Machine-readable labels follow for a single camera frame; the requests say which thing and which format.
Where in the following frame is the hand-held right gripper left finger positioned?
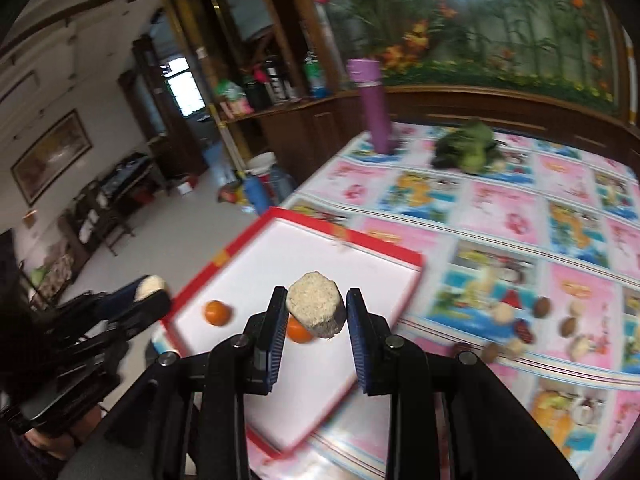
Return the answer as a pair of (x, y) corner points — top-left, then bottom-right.
(57, 286), (291, 480)

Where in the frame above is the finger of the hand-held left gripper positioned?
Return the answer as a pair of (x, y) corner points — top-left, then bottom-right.
(60, 280), (151, 333)
(75, 290), (173, 358)

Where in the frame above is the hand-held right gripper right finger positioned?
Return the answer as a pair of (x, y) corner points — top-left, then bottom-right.
(346, 287), (581, 480)

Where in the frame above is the cream square cake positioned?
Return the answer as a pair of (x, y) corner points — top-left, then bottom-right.
(136, 275), (168, 301)

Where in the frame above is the octagonal beige grain cake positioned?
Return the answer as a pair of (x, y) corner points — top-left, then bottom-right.
(286, 271), (347, 339)

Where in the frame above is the red and white tray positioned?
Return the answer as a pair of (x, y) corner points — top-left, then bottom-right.
(152, 206), (426, 461)

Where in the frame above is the orange tangerine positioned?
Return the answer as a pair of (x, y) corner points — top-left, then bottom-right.
(286, 316), (316, 345)
(203, 300), (232, 327)

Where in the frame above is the person's dark patterned clothing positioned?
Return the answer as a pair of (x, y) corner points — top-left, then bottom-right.
(0, 425), (81, 480)

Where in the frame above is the dark low table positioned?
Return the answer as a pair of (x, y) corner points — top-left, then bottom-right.
(55, 152), (166, 256)

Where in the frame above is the blue thermos flask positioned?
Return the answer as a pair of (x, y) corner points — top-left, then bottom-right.
(242, 172), (271, 216)

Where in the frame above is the grey thermos flask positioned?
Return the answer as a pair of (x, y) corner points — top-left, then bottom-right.
(268, 165), (296, 206)

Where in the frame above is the printed plastic tablecloth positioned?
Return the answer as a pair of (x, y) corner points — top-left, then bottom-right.
(250, 120), (640, 480)

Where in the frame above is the wooden partition cabinet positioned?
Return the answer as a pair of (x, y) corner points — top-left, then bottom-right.
(220, 82), (640, 201)

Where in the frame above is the green bok choy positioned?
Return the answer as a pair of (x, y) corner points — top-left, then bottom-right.
(431, 119), (508, 175)

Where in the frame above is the green snack bag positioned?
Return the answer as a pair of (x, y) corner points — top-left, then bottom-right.
(215, 80), (247, 106)

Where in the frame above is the purple thermos bottle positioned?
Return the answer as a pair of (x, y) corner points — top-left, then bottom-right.
(346, 58), (393, 155)

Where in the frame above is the black thermos jug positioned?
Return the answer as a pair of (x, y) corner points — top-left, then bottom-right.
(262, 55), (296, 103)

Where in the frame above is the green label plastic bottle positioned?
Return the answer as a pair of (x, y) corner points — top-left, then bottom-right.
(303, 50), (328, 100)

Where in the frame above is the flower painted glass panel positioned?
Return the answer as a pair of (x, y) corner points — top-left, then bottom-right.
(300, 0), (631, 111)

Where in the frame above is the framed wall picture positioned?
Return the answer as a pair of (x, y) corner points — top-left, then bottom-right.
(11, 109), (93, 206)

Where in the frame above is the yellow handled broom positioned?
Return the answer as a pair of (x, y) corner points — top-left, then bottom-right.
(215, 105), (248, 181)

